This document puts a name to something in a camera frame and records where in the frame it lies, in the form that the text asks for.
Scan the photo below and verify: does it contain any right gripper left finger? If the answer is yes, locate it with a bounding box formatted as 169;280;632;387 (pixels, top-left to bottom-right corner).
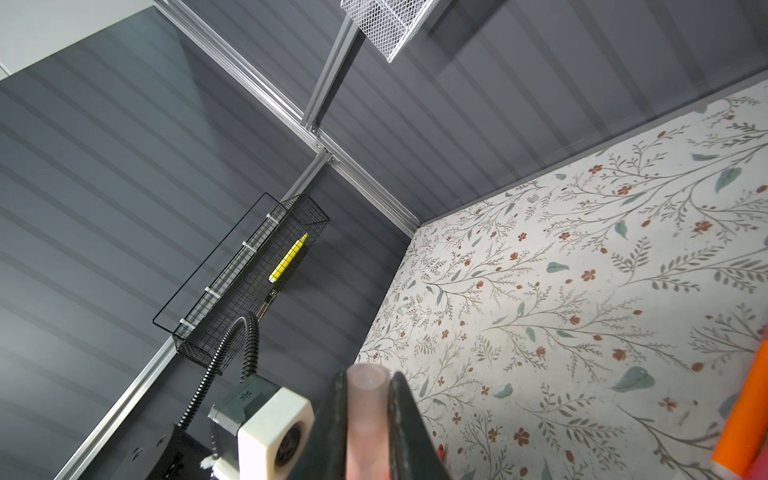
288;370;348;480

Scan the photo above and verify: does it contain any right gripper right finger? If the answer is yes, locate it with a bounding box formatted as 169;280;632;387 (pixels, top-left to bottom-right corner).
387;372;450;480

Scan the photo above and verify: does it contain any orange marker pen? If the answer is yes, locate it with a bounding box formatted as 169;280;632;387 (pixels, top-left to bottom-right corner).
711;338;767;479

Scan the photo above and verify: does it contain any yellow highlighter in basket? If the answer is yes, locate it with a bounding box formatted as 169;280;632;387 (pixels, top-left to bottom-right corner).
268;232;309;284

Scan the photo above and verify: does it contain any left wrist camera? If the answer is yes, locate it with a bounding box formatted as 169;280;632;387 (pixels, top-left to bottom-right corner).
208;374;315;479

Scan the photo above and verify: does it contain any left black corrugated cable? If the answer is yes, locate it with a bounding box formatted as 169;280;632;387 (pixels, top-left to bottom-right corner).
176;310;261;432

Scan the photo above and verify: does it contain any black wire wall basket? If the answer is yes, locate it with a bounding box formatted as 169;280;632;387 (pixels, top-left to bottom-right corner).
170;193;330;367

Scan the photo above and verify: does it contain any white mesh wall basket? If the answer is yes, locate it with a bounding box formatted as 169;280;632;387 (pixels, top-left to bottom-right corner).
340;0;439;63

